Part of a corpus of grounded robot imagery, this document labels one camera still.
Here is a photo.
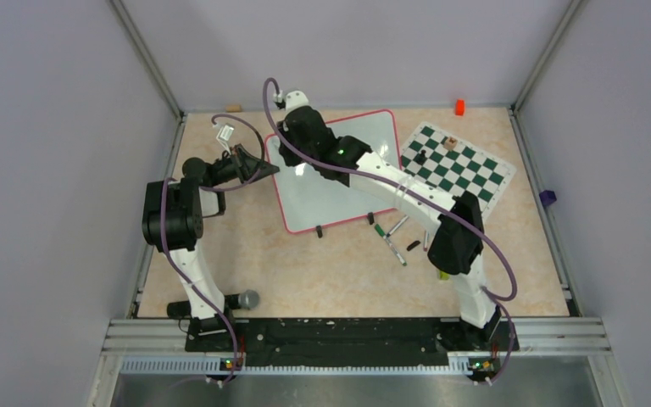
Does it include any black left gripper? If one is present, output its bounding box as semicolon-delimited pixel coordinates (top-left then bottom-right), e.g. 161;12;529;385
209;143;280;187

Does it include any pink framed whiteboard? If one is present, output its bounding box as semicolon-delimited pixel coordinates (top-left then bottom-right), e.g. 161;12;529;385
265;109;401;234

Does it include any black marker cap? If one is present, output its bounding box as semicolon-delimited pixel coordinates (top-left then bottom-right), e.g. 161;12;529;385
406;240;421;251

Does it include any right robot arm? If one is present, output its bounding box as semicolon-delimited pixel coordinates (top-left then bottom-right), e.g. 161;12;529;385
273;90;498;349

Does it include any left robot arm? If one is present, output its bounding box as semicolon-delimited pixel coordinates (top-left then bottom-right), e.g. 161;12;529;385
142;144;279;351

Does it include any small wooden piece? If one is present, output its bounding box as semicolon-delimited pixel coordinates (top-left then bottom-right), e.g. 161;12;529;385
225;104;243;113

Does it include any green capped marker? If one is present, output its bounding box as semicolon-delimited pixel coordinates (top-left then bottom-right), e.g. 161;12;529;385
374;224;407;266

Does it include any black chess piece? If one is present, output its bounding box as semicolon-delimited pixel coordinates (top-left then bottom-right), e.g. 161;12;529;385
414;149;427;165

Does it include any blue capped marker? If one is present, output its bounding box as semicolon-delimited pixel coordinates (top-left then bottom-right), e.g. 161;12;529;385
385;215;409;238

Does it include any black microphone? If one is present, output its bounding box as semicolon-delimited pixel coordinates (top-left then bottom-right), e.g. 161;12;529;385
166;290;260;320

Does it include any green white chessboard mat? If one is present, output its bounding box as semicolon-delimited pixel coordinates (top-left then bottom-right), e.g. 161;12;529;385
400;121;516;219

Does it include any wooden block on chessboard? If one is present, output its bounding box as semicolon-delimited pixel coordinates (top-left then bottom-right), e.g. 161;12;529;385
442;137;458;151

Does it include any orange block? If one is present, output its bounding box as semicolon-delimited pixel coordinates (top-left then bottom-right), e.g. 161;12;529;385
454;99;466;116

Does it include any purple block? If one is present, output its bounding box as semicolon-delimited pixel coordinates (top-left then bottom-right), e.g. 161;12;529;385
538;190;558;208

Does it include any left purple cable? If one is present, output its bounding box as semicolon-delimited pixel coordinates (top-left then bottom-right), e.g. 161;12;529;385
159;114;266;360

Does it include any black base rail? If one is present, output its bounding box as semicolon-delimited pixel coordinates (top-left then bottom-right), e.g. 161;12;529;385
185;317;517;368

